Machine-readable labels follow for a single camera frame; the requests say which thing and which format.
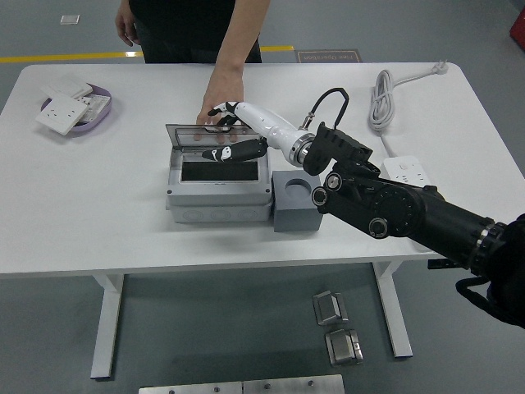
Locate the person's left hand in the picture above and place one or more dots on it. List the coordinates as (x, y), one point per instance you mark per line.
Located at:
(223, 88)

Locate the person's right hand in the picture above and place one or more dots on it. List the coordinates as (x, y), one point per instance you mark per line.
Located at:
(127, 26)

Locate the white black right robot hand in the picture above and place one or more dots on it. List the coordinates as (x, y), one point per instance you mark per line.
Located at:
(262, 123)

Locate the grey junction box clear lid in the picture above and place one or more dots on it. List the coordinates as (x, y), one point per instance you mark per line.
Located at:
(217, 205)

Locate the person's left forearm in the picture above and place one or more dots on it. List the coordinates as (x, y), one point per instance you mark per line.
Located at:
(244, 37)

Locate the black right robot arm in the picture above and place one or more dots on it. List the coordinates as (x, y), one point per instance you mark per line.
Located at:
(410, 209)

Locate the person's right forearm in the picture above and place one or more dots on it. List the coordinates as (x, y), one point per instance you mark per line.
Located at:
(125, 5)

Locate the grey cube with round hole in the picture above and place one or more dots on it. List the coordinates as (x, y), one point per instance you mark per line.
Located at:
(295, 213)

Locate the yellow floor tape line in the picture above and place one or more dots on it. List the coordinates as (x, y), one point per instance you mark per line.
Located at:
(82, 56)

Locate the person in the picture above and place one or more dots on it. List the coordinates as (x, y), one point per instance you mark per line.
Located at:
(184, 28)

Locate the small square floor plate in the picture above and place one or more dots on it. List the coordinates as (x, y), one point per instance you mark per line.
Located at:
(69, 19)

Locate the purple oval tray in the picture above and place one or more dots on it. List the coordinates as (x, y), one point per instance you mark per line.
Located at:
(102, 115)

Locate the white power strip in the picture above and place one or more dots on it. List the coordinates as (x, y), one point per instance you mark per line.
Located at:
(404, 166)

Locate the metal block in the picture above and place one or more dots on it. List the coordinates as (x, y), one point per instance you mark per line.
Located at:
(342, 348)
(328, 308)

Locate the black table control panel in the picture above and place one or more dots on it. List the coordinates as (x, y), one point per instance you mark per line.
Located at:
(439, 264)

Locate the white right table leg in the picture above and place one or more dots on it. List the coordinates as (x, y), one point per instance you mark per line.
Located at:
(393, 312)

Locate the white table leg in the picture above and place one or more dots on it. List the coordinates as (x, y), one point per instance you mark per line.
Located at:
(393, 312)
(108, 320)

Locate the white left table leg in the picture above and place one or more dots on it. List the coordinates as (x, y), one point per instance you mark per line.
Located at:
(108, 320)

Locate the steel plate with screws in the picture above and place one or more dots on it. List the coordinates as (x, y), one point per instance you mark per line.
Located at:
(291, 386)
(188, 389)

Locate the red object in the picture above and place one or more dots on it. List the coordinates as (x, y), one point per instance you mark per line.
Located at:
(519, 24)

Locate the white wall switch panel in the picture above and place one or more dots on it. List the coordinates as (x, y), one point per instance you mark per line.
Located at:
(65, 87)

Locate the white wall socket panel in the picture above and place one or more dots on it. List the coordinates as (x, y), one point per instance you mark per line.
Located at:
(61, 113)

